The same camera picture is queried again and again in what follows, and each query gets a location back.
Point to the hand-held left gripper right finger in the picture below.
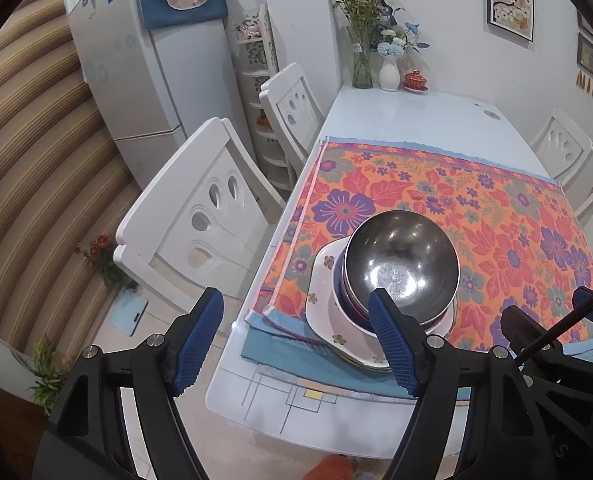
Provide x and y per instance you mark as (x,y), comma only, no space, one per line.
(394,350)

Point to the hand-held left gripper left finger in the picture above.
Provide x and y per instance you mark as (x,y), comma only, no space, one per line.
(196,350)

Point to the white embossed plate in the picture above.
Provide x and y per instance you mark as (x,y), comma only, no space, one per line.
(361,362)

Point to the red steel bowl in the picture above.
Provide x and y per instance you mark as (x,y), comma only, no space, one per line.
(401,255)

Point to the white floral plate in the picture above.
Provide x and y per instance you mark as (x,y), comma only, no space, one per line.
(321,280)

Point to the light blue bathroom scale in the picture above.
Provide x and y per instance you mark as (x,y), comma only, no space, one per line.
(129,315)

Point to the orange floral tablecloth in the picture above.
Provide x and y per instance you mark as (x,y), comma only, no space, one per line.
(476,200)
(276,347)

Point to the red artificial flower plant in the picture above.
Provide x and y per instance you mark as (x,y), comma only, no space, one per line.
(104,260)

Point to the orange cloth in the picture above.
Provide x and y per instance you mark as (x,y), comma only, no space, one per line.
(329,467)

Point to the yellow artificial flower plant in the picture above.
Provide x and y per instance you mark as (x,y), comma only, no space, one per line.
(46,375)

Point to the brown framed picture with tassels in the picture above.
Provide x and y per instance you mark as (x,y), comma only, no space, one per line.
(590,55)

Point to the white saucer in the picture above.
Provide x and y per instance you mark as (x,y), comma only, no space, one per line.
(416,90)

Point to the white fridge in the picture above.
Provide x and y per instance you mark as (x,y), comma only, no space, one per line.
(176,85)

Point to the red lidded teacup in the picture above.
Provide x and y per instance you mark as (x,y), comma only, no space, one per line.
(415,80)

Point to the brown striped curtain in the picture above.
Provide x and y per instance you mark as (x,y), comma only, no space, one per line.
(36,135)

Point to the white ceramic vase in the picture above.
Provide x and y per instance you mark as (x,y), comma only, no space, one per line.
(389,77)

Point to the glass vase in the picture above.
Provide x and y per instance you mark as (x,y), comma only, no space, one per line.
(361,70)

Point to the small framed picture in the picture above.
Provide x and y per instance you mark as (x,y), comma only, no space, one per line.
(583,22)

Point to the blue artificial flowers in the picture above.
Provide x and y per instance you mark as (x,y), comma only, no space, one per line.
(391,47)

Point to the white carved rack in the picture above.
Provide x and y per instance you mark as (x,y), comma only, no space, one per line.
(261,50)

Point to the green dried flower bunch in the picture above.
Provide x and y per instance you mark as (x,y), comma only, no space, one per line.
(361,0)

